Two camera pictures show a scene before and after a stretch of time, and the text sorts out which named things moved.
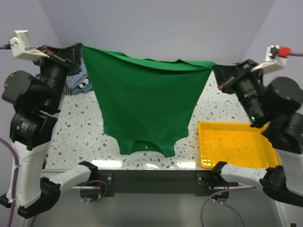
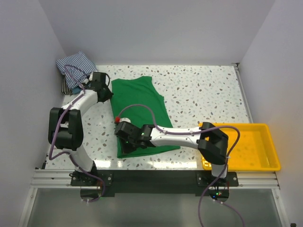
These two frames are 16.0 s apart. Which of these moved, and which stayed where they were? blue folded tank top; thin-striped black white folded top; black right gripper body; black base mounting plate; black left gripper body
Moved: black right gripper body; black left gripper body
Stayed: thin-striped black white folded top; blue folded tank top; black base mounting plate
